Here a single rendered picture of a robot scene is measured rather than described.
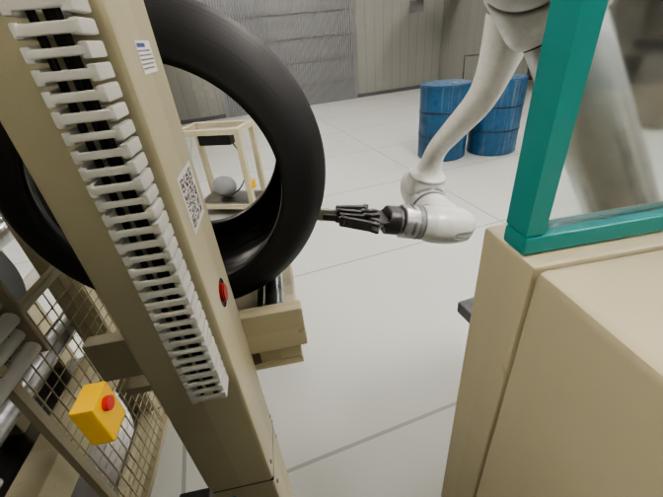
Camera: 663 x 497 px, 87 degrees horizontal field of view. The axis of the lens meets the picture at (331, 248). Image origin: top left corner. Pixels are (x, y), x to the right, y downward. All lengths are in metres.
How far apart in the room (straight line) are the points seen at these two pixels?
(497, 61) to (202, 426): 0.83
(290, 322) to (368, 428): 0.98
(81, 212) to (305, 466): 1.29
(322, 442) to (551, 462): 1.37
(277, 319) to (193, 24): 0.49
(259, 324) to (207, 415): 0.17
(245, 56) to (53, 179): 0.31
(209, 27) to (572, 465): 0.61
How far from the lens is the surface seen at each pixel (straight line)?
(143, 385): 0.86
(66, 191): 0.46
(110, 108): 0.37
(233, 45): 0.61
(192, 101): 8.50
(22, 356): 0.87
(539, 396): 0.24
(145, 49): 0.47
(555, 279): 0.21
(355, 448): 1.57
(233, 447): 0.75
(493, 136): 4.53
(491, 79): 0.80
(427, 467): 1.55
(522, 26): 0.59
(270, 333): 0.71
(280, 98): 0.61
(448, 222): 0.93
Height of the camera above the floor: 1.38
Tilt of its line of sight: 32 degrees down
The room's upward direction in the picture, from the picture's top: 6 degrees counter-clockwise
